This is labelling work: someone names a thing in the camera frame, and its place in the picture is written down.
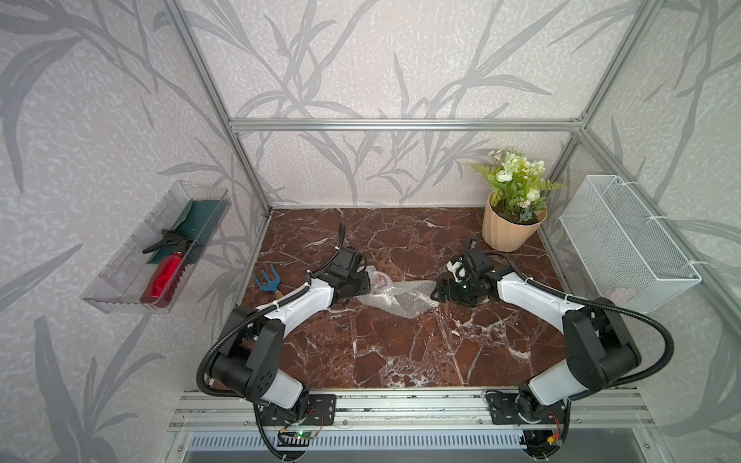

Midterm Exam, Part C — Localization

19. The white mug red interior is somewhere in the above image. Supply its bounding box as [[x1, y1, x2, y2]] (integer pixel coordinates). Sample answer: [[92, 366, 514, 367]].
[[369, 271, 392, 292]]

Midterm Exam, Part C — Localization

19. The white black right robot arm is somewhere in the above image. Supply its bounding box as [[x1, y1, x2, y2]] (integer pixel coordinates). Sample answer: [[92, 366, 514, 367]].
[[431, 267, 675, 412]]

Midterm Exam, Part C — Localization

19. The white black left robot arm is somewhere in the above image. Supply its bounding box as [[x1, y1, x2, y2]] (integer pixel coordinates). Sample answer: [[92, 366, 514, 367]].
[[196, 270, 371, 410]]

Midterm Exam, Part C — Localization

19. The blue hand rake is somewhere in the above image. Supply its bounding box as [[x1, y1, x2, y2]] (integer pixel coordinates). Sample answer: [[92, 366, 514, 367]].
[[253, 265, 284, 299]]

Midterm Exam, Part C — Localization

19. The potted plant terracotta pot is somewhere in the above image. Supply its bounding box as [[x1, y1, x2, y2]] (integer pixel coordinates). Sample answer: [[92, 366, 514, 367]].
[[471, 148, 567, 253]]

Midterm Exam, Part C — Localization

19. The green trowel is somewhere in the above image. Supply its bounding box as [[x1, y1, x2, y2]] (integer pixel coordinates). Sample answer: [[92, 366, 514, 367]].
[[143, 200, 231, 265]]

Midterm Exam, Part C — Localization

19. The red spray bottle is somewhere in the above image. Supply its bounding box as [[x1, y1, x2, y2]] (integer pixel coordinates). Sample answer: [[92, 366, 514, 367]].
[[140, 251, 186, 309]]

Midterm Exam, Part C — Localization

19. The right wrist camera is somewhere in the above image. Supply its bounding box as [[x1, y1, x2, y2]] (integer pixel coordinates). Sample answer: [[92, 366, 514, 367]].
[[447, 248, 494, 281]]

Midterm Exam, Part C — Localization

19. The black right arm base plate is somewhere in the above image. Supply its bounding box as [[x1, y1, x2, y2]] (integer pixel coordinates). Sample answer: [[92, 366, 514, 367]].
[[484, 390, 567, 426]]

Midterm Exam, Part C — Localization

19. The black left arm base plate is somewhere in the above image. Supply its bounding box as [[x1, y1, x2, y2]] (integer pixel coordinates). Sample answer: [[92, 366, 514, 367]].
[[257, 393, 338, 426]]

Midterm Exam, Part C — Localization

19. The white wire mesh basket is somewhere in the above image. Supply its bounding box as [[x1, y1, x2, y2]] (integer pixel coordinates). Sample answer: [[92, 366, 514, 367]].
[[560, 175, 702, 314]]

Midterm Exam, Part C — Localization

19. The clear plastic wall tray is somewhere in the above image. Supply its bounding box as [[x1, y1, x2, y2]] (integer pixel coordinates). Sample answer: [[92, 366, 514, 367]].
[[82, 181, 232, 314]]

